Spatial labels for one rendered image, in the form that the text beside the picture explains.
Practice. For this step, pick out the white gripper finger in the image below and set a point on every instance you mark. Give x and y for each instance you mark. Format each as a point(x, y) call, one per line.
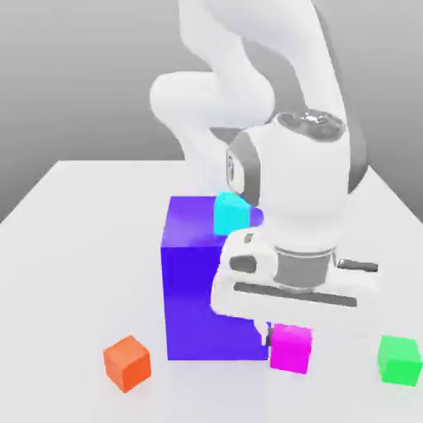
point(263, 332)

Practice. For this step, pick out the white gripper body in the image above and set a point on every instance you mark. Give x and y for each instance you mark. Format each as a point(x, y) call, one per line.
point(297, 309)

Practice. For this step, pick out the small magenta cube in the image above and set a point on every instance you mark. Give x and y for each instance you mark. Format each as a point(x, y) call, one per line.
point(290, 350)

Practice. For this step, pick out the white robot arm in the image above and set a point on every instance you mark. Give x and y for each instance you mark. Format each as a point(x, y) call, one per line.
point(304, 185)

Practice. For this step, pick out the small green cube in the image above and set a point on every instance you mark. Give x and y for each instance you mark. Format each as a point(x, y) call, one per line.
point(400, 360)

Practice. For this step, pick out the small cyan cube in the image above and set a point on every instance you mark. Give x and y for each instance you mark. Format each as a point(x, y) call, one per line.
point(229, 214)

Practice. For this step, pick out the small orange cube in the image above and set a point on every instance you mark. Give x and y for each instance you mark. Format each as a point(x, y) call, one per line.
point(127, 363)

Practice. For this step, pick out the large blue box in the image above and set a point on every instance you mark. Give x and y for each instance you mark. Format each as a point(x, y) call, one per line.
point(188, 297)

